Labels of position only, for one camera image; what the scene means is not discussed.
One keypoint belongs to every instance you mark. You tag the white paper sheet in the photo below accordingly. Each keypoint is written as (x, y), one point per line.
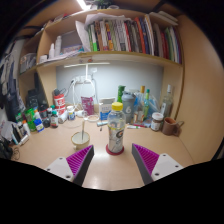
(6, 130)

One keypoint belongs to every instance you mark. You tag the cream round cup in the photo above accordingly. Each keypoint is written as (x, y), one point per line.
(80, 143)

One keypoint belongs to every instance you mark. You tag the red and white canister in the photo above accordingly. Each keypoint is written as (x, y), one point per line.
(59, 103)

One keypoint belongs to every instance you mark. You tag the brown jar white lid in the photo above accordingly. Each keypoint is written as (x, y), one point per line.
(156, 123)

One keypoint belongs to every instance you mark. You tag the slim bottle green top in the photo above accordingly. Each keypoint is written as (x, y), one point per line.
(147, 105)

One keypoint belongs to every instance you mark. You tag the dark hanging clothes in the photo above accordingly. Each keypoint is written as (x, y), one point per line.
(11, 86)

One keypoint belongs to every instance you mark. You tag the green canister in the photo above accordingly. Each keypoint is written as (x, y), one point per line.
(31, 125)
(30, 114)

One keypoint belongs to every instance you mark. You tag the slim bottle orange top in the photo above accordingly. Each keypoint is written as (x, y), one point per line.
(142, 101)

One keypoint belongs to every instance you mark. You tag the silver can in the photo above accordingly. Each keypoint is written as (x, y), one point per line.
(24, 139)

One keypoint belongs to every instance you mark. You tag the tall green bottle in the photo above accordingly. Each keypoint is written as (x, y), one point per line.
(120, 93)

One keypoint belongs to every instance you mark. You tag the tall clear glass bottle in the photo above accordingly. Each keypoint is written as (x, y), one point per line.
(166, 105)

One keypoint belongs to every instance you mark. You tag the white tub blue lid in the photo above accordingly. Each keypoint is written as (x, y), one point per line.
(39, 126)

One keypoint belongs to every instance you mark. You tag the pale blue hairbrush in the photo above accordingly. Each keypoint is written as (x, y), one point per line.
(102, 123)

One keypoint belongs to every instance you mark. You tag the bright tube light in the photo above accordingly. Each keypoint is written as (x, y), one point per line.
(81, 4)

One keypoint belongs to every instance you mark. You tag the brown mug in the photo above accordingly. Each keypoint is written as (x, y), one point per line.
(170, 126)

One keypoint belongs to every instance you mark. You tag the black appliance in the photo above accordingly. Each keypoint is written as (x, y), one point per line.
(33, 99)

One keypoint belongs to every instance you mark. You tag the small dark bottle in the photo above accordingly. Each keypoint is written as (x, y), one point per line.
(54, 120)

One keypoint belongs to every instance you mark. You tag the blue and white carton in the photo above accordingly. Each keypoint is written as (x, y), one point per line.
(106, 109)

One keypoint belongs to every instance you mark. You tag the clear drink bottle yellow cap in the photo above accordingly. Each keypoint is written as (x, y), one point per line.
(116, 130)

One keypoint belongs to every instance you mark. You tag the black bag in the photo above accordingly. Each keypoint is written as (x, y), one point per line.
(5, 150)

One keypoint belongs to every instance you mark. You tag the grey shaker bottle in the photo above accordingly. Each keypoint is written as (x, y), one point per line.
(128, 106)

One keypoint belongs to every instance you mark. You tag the wooden shelf unit with books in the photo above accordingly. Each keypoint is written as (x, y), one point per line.
(133, 36)

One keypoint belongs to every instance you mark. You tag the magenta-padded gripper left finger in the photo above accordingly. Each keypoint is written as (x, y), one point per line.
(78, 160)

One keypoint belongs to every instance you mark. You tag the black tube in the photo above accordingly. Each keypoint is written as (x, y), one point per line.
(16, 132)

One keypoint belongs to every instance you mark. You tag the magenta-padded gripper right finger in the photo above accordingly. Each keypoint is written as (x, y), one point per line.
(146, 158)

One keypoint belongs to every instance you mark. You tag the white wall socket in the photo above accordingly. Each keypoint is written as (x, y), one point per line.
(82, 79)

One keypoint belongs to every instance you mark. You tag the thin stirring stick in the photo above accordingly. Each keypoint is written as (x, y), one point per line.
(83, 131)

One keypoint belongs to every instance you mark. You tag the magenta pouch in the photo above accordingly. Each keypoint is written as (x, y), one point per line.
(87, 106)

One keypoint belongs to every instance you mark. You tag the white bottle orange cap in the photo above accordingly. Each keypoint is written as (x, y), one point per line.
(26, 128)

